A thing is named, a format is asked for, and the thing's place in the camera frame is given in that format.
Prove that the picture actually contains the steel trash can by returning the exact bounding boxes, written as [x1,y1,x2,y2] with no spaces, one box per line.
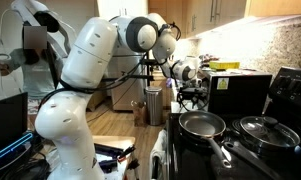
[145,86,164,127]

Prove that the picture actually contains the black frying pan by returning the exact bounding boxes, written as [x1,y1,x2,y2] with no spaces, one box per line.
[178,110,233,169]

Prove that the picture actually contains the wooden side cabinet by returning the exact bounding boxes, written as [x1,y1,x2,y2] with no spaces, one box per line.
[86,89,108,112]

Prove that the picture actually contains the black floor cables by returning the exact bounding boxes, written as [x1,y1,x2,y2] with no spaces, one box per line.
[0,154,52,180]

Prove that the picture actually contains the black microwave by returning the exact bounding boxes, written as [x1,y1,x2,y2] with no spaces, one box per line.
[203,69,273,117]

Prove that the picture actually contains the yellow box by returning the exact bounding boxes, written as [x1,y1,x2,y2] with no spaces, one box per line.
[209,60,241,71]

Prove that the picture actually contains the steel pot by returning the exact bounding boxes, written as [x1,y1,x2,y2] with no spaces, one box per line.
[231,116,301,158]

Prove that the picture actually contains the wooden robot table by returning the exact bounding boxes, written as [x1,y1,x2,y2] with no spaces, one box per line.
[89,134,138,180]

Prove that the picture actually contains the stainless steel refrigerator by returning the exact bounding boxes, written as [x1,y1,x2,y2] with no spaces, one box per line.
[103,6,149,112]

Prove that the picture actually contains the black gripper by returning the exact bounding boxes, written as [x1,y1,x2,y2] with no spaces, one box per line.
[177,81,208,112]

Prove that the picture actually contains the person in grey shirt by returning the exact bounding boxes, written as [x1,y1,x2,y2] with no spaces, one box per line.
[0,24,64,131]

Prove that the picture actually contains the dark blue black tool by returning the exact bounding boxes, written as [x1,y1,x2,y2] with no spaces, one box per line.
[94,143,124,174]

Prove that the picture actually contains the white boom with black joint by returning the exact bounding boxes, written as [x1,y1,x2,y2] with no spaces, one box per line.
[10,0,73,59]

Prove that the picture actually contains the black electric stove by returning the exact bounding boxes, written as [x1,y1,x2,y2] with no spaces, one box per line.
[166,66,301,180]

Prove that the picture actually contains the black monitor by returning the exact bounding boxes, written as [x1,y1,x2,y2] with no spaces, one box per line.
[0,92,29,154]

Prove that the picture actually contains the white cutting board green edge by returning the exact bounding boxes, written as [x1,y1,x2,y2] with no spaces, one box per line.
[170,99,199,114]

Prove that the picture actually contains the small brown floor item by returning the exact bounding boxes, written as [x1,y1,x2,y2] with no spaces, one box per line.
[131,99,148,126]

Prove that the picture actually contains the black box with blue light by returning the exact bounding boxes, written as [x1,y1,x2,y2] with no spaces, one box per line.
[0,131,36,174]

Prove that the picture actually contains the white towel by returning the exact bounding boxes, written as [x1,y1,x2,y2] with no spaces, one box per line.
[149,129,168,180]

